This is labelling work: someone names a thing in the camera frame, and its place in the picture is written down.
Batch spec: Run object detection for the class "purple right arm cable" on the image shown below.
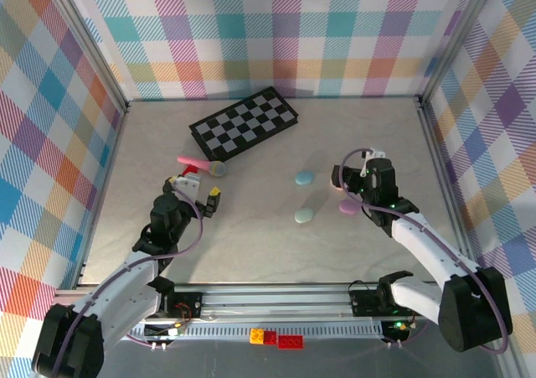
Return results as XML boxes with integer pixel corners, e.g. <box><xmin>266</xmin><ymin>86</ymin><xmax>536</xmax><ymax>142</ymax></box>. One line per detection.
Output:
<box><xmin>338</xmin><ymin>148</ymin><xmax>513</xmax><ymax>356</ymax></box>

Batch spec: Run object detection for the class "black folding chessboard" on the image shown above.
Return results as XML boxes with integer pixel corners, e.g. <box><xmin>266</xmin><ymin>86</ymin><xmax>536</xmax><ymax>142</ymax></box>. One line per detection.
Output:
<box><xmin>188</xmin><ymin>85</ymin><xmax>301</xmax><ymax>163</ymax></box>

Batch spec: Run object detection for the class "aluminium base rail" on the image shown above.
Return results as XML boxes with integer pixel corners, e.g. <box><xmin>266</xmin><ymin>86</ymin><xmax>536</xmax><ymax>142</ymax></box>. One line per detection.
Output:
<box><xmin>45</xmin><ymin>282</ymin><xmax>508</xmax><ymax>324</ymax></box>

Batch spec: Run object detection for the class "red three-stud toy brick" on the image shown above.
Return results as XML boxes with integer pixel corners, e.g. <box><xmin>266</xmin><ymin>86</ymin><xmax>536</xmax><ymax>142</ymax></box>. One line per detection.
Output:
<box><xmin>277</xmin><ymin>334</ymin><xmax>305</xmax><ymax>350</ymax></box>

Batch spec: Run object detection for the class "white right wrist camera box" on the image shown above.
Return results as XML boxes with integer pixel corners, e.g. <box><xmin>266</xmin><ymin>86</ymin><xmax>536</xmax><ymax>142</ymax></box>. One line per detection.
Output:
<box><xmin>360</xmin><ymin>146</ymin><xmax>387</xmax><ymax>162</ymax></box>

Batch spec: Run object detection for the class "grey slotted cable duct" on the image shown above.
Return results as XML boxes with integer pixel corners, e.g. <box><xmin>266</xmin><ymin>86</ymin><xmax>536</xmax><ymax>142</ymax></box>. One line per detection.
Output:
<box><xmin>64</xmin><ymin>324</ymin><xmax>389</xmax><ymax>342</ymax></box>

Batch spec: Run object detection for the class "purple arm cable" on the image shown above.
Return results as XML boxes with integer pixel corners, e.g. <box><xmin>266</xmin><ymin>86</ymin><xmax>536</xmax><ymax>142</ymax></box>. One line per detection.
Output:
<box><xmin>338</xmin><ymin>148</ymin><xmax>513</xmax><ymax>356</ymax></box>
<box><xmin>54</xmin><ymin>183</ymin><xmax>205</xmax><ymax>350</ymax></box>

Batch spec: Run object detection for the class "small circuit board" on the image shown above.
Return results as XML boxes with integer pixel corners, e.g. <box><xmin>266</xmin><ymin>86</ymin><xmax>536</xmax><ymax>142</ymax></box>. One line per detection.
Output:
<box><xmin>381</xmin><ymin>318</ymin><xmax>415</xmax><ymax>342</ymax></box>
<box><xmin>143</xmin><ymin>322</ymin><xmax>188</xmax><ymax>342</ymax></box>

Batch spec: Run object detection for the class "aluminium corner post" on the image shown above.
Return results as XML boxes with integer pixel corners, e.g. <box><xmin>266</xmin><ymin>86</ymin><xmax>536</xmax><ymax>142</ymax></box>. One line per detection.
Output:
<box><xmin>417</xmin><ymin>0</ymin><xmax>502</xmax><ymax>105</ymax></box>
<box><xmin>39</xmin><ymin>0</ymin><xmax>130</xmax><ymax>115</ymax></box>

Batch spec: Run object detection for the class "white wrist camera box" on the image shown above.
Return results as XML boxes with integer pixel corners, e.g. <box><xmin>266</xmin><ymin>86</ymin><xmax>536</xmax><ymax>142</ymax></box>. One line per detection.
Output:
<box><xmin>170</xmin><ymin>173</ymin><xmax>203</xmax><ymax>204</ymax></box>
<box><xmin>360</xmin><ymin>146</ymin><xmax>387</xmax><ymax>162</ymax></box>

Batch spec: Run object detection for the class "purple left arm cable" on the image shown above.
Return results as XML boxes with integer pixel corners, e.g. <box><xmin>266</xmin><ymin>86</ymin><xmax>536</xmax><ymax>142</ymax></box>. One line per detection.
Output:
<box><xmin>54</xmin><ymin>183</ymin><xmax>205</xmax><ymax>350</ymax></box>

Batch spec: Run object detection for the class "pink toy microphone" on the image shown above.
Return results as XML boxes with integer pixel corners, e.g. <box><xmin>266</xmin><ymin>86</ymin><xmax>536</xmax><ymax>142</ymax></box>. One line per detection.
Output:
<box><xmin>177</xmin><ymin>155</ymin><xmax>229</xmax><ymax>179</ymax></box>

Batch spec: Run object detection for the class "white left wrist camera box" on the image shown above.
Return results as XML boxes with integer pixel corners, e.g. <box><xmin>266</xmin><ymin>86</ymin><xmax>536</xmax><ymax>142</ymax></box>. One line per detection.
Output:
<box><xmin>170</xmin><ymin>173</ymin><xmax>203</xmax><ymax>204</ymax></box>

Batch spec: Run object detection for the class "aluminium side rail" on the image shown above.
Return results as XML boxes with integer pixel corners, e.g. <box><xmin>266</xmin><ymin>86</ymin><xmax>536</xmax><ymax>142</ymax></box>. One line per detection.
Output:
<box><xmin>75</xmin><ymin>101</ymin><xmax>131</xmax><ymax>289</ymax></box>
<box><xmin>416</xmin><ymin>96</ymin><xmax>482</xmax><ymax>287</ymax></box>

